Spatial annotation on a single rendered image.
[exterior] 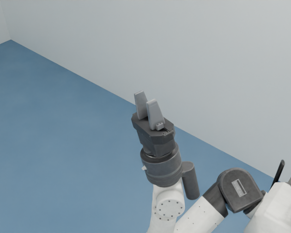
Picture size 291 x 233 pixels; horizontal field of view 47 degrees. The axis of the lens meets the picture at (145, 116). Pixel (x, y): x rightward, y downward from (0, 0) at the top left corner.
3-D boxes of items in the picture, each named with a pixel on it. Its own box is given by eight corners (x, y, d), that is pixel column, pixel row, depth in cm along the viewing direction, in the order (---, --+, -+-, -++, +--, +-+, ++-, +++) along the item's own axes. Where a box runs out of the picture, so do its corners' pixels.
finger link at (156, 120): (157, 96, 67) (163, 122, 70) (143, 103, 66) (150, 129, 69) (161, 99, 65) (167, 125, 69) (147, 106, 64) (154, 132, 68)
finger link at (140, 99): (132, 95, 69) (140, 120, 73) (146, 89, 70) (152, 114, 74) (129, 93, 71) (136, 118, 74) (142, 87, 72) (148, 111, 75)
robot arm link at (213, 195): (201, 194, 108) (230, 164, 108) (222, 216, 106) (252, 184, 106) (202, 196, 97) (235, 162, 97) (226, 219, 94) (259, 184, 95)
